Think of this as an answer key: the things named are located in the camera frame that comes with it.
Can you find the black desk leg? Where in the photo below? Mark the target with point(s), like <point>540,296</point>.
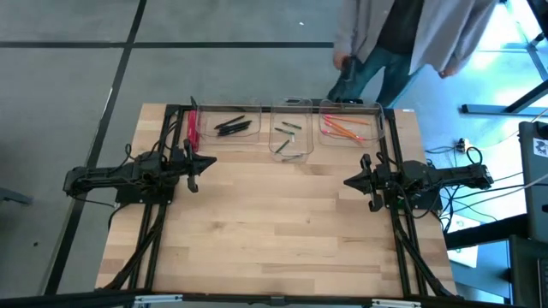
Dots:
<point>492,109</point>

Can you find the grey floor object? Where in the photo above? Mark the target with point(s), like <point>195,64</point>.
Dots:
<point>13,197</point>

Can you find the black crossbar silver brackets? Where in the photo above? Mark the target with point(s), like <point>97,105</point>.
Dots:
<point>274,300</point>

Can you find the person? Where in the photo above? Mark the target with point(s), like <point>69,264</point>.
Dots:
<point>449,34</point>

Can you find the person's hand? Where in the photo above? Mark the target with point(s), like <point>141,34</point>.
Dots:
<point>448,72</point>
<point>339,60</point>

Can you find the black metal table frame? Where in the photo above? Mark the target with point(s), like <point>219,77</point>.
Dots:
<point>390,122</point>

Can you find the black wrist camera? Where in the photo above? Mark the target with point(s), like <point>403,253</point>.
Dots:
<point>375,203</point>
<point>192,186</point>

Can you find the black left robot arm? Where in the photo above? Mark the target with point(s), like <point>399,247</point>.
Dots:
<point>98,179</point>

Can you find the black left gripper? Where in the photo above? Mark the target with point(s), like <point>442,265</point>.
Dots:
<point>188,164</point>

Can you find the yellow power strip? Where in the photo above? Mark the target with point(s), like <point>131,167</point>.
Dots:
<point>461,145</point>

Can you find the black pen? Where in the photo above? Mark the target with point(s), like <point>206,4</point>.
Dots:
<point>234,128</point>
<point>229,122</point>
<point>237,125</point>
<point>231,132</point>

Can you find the clear plastic bin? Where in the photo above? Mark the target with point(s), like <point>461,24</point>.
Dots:
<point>252,113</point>
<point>306,141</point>
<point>372,132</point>

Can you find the red stapler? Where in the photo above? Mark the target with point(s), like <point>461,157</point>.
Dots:
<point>193,128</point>

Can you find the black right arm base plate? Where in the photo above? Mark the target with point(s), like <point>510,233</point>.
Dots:
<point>428,204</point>

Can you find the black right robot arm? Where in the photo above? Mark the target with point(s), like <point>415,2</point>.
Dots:
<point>449,175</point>

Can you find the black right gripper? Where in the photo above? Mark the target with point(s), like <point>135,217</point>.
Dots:
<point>377,179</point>

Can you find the black marker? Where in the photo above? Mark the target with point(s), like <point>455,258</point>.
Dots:
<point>291,125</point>

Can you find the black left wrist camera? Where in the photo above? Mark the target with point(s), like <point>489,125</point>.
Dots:
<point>192,186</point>

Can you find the white paper sheet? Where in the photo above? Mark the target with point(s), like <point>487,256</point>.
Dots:
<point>464,252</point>

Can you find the orange pencil pink eraser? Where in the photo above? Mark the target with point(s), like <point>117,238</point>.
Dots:
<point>342,136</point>
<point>347,120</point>
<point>338,132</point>
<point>342,129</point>

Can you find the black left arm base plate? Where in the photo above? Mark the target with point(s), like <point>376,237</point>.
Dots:
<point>145,197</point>

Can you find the grey equipment case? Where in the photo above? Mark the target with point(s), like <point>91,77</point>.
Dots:
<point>535,192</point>

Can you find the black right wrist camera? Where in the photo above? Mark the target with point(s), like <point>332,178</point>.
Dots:
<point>375,203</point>

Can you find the black side table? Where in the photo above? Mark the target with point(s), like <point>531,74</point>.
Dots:
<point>526,274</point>

